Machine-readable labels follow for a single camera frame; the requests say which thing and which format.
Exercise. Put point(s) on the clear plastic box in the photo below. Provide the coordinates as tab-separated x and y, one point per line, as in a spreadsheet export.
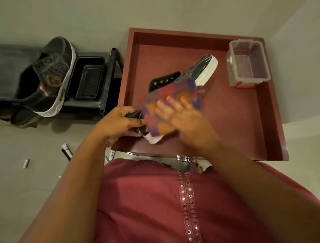
247	62

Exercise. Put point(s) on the person's right forearm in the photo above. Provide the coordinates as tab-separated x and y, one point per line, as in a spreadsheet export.
262	195

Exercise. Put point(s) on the dark grey sneaker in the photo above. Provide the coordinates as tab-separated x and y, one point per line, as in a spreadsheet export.
200	70
52	77

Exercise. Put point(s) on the person's left forearm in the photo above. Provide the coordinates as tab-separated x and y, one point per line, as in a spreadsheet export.
70	195

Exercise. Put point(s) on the person's right hand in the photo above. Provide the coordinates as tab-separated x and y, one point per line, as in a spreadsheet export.
190	122

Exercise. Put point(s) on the olive brown sandal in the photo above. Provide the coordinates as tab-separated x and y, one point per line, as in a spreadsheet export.
22	119

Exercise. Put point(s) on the red tray table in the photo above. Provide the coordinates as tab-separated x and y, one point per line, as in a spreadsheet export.
237	120

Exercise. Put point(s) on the purple orange checked cloth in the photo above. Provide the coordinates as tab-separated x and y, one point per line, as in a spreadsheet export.
172	92

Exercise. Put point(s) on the black plastic tray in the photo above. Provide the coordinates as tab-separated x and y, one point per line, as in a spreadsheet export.
86	78

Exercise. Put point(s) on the black shoe rack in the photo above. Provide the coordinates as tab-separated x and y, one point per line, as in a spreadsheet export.
15	65

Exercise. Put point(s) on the small tubes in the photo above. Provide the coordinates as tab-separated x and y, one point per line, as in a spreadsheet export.
111	155

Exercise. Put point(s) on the person's left hand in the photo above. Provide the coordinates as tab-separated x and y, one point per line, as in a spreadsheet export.
115	125

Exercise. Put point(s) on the pink embroidered tunic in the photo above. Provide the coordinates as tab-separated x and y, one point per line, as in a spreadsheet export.
150	205

